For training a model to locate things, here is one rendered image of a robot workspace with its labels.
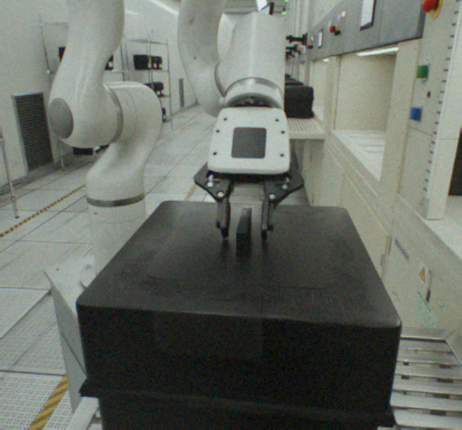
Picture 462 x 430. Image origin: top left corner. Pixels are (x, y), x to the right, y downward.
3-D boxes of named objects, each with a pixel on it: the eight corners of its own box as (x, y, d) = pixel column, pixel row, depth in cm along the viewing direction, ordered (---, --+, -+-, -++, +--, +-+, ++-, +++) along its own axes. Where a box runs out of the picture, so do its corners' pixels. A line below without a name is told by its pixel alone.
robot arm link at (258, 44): (208, 100, 54) (254, 68, 48) (217, 34, 60) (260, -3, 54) (249, 127, 59) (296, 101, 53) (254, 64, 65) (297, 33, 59)
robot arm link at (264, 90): (217, 77, 50) (216, 96, 49) (285, 77, 49) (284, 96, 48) (224, 117, 58) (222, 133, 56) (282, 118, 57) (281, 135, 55)
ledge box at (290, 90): (281, 114, 356) (282, 85, 348) (311, 114, 352) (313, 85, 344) (280, 118, 328) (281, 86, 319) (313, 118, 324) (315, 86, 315)
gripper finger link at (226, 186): (201, 165, 47) (217, 199, 45) (235, 150, 48) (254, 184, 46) (204, 176, 50) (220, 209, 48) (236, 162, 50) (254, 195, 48)
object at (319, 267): (164, 253, 64) (160, 179, 60) (343, 263, 61) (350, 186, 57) (75, 397, 36) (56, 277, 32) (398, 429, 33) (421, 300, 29)
